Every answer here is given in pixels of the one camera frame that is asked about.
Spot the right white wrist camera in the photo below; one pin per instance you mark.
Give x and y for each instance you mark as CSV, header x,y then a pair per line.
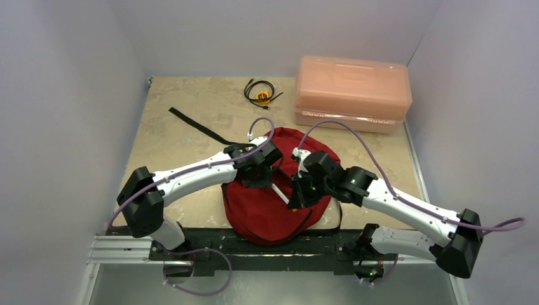
x,y
299,156

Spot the white orange pen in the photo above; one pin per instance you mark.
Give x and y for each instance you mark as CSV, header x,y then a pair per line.
x,y
280,194

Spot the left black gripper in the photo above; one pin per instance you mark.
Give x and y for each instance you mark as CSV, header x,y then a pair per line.
x,y
265,182

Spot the red student backpack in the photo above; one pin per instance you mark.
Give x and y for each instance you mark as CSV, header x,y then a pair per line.
x,y
258,214

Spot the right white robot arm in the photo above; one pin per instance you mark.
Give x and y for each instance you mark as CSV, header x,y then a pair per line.
x,y
450,239

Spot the translucent orange plastic box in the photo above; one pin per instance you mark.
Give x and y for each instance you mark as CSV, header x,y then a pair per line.
x,y
368,96

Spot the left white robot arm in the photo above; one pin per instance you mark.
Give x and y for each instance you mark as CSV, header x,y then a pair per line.
x,y
145,195

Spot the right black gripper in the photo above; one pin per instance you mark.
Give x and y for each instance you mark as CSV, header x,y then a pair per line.
x,y
297,195

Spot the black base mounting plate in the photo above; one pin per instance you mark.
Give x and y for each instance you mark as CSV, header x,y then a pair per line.
x,y
207,250

